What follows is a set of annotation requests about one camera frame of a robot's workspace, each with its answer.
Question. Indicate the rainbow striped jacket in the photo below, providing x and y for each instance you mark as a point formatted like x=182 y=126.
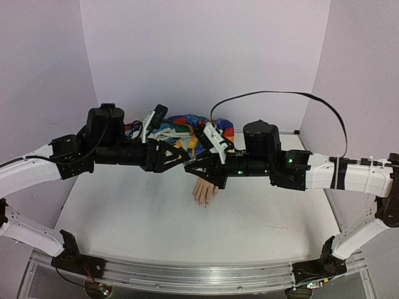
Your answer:
x=179 y=131

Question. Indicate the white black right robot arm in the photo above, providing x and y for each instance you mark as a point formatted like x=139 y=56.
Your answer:
x=301 y=170

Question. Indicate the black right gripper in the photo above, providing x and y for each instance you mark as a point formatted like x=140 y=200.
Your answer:
x=220 y=170

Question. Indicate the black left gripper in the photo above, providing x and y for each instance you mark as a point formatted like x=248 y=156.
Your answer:
x=154 y=158

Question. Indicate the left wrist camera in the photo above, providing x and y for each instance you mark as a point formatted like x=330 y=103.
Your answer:
x=153 y=121

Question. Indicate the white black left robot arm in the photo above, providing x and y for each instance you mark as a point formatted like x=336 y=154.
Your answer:
x=101 y=141

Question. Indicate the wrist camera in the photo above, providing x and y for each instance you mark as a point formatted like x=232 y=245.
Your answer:
x=213 y=140
x=153 y=121

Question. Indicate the mannequin hand with nails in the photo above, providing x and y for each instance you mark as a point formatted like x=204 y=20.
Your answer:
x=204 y=192

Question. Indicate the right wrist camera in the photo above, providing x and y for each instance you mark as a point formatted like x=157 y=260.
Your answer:
x=213 y=140

